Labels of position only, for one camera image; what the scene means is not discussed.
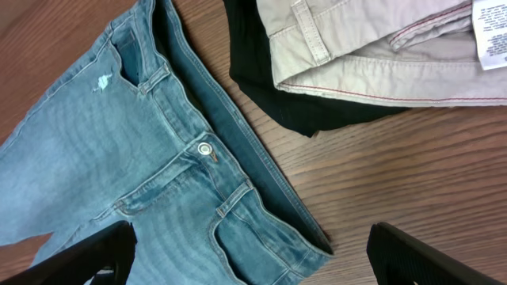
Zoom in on white folded garment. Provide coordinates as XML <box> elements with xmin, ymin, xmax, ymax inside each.
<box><xmin>257</xmin><ymin>0</ymin><xmax>506</xmax><ymax>107</ymax></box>

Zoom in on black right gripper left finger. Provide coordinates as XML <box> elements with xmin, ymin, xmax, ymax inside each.
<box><xmin>1</xmin><ymin>221</ymin><xmax>137</xmax><ymax>285</ymax></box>

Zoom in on dark green folded garment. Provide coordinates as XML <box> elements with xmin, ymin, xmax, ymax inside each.
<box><xmin>223</xmin><ymin>0</ymin><xmax>406</xmax><ymax>137</ymax></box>

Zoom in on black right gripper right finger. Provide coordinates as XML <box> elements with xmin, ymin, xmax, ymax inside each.
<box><xmin>367</xmin><ymin>222</ymin><xmax>502</xmax><ymax>285</ymax></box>

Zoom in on blue denim jeans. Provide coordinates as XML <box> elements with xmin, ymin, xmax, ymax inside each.
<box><xmin>1</xmin><ymin>1</ymin><xmax>333</xmax><ymax>284</ymax></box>

